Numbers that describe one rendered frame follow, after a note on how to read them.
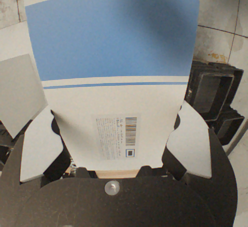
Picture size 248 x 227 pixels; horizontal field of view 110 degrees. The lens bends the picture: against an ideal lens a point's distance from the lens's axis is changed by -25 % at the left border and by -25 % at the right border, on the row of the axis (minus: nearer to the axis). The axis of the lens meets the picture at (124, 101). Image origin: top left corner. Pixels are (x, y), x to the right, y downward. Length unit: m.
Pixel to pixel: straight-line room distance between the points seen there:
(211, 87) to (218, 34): 0.76
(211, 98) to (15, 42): 1.34
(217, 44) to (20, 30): 1.71
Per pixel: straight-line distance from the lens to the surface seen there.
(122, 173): 0.81
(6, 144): 0.77
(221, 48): 1.70
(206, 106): 1.14
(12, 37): 0.73
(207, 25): 1.54
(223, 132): 1.61
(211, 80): 1.03
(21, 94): 0.60
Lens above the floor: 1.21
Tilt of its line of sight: 60 degrees down
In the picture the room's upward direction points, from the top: 176 degrees clockwise
